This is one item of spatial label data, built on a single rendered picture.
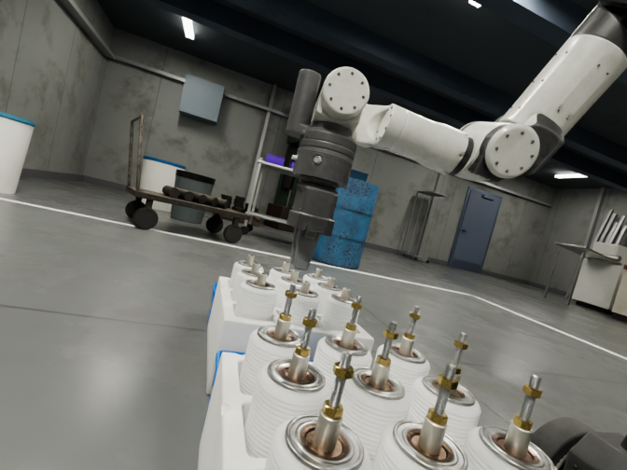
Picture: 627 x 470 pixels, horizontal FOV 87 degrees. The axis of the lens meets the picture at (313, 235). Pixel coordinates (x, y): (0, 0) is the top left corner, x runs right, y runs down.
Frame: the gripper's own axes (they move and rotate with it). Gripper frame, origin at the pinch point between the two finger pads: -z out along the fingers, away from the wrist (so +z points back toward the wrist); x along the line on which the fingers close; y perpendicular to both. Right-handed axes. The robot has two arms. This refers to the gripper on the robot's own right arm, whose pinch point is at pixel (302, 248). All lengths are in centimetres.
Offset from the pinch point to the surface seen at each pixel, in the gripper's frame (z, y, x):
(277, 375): -14.5, 2.1, -12.7
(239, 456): -21.9, 5.2, -16.9
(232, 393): -21.9, 6.0, -5.1
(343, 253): -24, -104, 264
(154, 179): 1, 121, 436
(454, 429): -17.9, -23.0, -15.0
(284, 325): -12.5, 0.1, -1.0
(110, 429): -39.8, 23.7, 9.8
